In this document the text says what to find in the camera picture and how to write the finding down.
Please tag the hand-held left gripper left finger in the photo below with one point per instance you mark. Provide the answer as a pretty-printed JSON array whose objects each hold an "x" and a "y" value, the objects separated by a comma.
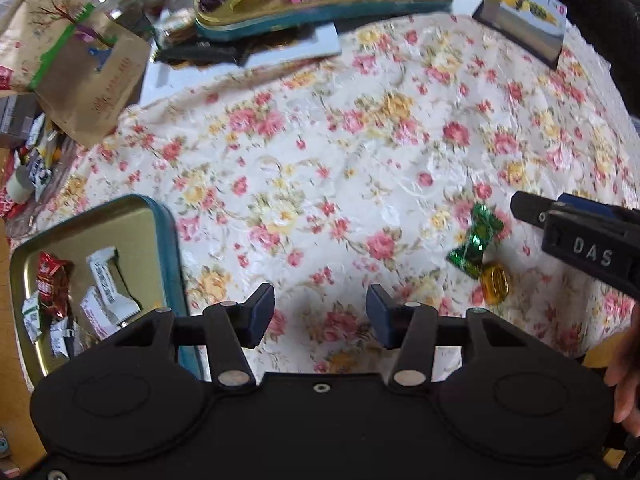
[{"x": 261, "y": 315}]

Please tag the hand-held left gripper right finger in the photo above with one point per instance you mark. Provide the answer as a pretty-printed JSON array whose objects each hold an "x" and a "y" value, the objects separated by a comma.
[{"x": 380, "y": 317}]

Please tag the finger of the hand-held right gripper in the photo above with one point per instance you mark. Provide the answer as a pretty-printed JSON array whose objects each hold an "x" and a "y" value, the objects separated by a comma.
[{"x": 530, "y": 210}]

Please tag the green candy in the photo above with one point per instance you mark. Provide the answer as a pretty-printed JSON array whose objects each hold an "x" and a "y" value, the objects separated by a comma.
[{"x": 475, "y": 240}]

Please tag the yellow candy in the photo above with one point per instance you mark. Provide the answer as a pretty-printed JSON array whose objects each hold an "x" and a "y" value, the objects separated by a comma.
[{"x": 495, "y": 285}]

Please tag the teal tin tray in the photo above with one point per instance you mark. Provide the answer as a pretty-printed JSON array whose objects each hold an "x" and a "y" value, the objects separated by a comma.
[{"x": 145, "y": 240}]

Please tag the person's right hand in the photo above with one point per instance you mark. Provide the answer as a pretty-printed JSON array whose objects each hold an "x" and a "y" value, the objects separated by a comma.
[{"x": 631, "y": 385}]

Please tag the floral tablecloth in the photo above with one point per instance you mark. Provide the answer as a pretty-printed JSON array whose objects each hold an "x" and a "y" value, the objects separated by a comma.
[{"x": 350, "y": 160}]

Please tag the yellow print box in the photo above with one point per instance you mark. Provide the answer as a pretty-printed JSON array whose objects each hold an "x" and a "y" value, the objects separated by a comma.
[{"x": 520, "y": 25}]

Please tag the dark sofa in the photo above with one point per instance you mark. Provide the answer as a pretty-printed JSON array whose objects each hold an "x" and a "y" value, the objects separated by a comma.
[{"x": 615, "y": 20}]

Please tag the small white blue carton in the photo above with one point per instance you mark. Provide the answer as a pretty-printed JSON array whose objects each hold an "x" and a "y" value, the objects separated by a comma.
[{"x": 40, "y": 175}]

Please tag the black snack packet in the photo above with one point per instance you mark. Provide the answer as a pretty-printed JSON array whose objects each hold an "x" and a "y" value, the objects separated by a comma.
[{"x": 210, "y": 54}]

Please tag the white tray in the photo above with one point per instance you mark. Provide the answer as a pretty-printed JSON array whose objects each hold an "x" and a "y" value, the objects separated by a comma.
[{"x": 325, "y": 40}]

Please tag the brown paper bag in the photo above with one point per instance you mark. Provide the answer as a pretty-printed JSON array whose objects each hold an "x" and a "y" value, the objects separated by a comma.
[{"x": 95, "y": 90}]

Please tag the teal tin of sweets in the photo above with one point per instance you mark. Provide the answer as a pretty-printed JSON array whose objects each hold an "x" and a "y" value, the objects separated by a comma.
[{"x": 320, "y": 15}]

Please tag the clear cracker packet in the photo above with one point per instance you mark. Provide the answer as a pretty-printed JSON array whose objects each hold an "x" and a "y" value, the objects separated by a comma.
[{"x": 172, "y": 27}]

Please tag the grey box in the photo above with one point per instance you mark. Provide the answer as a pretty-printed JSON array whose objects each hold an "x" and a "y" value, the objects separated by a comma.
[{"x": 15, "y": 115}]

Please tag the glass jar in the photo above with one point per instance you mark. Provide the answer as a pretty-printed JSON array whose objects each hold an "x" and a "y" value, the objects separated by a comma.
[{"x": 117, "y": 5}]

